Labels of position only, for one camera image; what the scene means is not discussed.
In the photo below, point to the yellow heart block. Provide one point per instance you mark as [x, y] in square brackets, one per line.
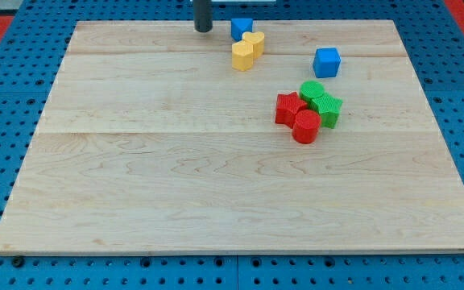
[257, 40]

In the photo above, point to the blue triangle block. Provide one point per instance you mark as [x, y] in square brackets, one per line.
[238, 26]

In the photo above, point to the red star block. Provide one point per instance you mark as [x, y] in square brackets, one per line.
[288, 105]

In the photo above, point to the red cylinder block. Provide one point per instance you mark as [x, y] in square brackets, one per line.
[306, 126]

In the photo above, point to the light wooden board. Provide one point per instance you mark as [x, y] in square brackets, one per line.
[151, 144]

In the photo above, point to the yellow pentagon block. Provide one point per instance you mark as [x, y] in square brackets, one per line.
[242, 55]

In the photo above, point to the green cylinder block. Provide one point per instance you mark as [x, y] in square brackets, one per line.
[310, 90]

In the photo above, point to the green star block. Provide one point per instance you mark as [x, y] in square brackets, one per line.
[328, 107]

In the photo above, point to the blue cube block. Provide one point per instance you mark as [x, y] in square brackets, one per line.
[326, 62]

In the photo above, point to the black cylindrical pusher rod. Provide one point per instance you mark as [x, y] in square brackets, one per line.
[202, 15]

